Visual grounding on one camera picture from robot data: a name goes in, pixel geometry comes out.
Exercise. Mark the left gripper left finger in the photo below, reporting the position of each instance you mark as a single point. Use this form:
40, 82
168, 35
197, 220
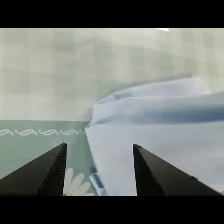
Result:
43, 175

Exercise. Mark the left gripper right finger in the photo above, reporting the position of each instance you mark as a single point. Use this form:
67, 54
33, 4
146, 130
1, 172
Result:
156, 176

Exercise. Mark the light blue shirt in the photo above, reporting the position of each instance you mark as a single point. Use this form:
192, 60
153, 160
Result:
166, 133

